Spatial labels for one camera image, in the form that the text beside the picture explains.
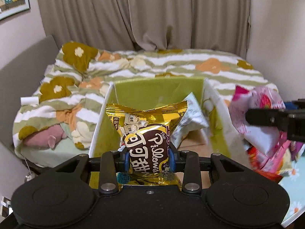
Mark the green cardboard box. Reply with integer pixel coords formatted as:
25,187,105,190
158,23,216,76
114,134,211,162
88,77,251,189

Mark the light blue daisy mat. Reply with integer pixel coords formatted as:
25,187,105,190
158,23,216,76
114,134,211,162
279,156,305,227

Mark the white tissue roll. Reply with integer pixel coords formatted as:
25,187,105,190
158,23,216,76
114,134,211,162
20,96,39,106

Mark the beige curtain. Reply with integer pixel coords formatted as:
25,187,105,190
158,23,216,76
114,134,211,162
38,0,250,57

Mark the floral striped duvet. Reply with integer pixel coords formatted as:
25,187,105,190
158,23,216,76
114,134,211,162
12,41,277,167

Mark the red snack bag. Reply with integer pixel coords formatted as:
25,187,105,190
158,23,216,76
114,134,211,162
247,146,283,183

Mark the gold pillows snack bag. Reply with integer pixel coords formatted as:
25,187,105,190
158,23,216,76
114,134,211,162
106,101,188,186

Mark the white grey snack bag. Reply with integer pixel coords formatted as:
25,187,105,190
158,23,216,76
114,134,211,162
170,92,209,148

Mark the purple snack bag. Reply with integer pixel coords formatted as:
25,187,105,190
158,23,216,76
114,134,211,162
289,141,304,161

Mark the pink white snack bag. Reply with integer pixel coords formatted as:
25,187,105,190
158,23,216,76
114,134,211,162
259,132,291,174

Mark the pink plush toy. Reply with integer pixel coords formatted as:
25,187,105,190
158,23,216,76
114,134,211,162
23,125,67,149

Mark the pink strawberry snack bag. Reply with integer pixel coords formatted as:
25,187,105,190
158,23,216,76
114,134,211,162
229,86,285,157

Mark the grey headboard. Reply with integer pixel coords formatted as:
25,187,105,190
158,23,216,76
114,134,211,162
1,35,59,150

